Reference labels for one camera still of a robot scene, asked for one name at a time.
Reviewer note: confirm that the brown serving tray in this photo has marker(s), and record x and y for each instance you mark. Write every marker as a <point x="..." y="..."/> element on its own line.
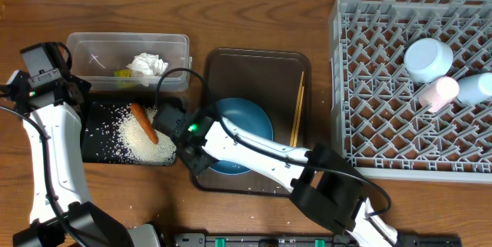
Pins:
<point x="270" y="80"/>

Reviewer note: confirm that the wooden chopstick right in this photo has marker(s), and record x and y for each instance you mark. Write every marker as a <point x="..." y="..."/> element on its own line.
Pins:
<point x="298" y="119"/>

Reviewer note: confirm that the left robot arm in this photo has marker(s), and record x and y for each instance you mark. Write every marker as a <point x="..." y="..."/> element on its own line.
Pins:
<point x="62" y="205"/>

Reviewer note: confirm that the dark blue plate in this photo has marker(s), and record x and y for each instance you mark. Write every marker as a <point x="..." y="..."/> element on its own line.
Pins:
<point x="249" y="117"/>

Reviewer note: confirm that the wooden chopstick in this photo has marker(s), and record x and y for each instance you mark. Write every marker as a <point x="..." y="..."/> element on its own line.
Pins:
<point x="299" y="92"/>
<point x="298" y="119"/>

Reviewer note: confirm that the black plastic tray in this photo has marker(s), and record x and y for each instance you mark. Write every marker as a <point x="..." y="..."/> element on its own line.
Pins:
<point x="100" y="124"/>

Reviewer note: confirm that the clear plastic container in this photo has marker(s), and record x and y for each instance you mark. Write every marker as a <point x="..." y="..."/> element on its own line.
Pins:
<point x="97" y="55"/>

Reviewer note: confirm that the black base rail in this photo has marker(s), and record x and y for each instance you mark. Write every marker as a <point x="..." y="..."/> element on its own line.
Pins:
<point x="202" y="240"/>

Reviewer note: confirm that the light blue cup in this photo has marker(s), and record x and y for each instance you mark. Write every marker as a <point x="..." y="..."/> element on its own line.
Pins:
<point x="475" y="89"/>

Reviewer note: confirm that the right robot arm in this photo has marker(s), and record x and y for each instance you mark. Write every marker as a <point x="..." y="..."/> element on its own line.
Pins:
<point x="321" y="184"/>

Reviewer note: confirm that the orange carrot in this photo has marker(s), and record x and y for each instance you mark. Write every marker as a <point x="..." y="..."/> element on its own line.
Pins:
<point x="140" y="115"/>

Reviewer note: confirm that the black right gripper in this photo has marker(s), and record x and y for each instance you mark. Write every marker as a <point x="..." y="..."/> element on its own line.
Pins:
<point x="198" y="168"/>

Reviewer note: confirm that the yellow pandan cake wrapper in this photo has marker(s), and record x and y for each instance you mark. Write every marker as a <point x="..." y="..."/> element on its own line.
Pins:
<point x="123" y="78"/>

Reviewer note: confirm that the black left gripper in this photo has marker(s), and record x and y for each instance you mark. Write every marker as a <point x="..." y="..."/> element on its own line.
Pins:
<point x="82" y="87"/>

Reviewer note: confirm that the light blue bowl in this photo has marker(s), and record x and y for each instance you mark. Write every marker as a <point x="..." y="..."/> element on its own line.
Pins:
<point x="427" y="60"/>

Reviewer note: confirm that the white tissue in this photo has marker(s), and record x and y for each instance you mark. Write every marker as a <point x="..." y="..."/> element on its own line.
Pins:
<point x="146" y="67"/>

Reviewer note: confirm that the pile of white rice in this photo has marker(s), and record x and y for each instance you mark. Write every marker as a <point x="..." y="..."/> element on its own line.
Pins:
<point x="134" y="143"/>

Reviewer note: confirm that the wooden chopstick left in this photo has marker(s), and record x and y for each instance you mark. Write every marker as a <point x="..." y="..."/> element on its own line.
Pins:
<point x="299" y="92"/>

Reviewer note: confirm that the white pink cup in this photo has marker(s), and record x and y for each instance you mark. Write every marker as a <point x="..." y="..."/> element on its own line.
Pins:
<point x="439" y="93"/>

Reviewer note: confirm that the grey dishwasher rack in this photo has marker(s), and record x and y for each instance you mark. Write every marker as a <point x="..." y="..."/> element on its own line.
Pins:
<point x="377" y="122"/>

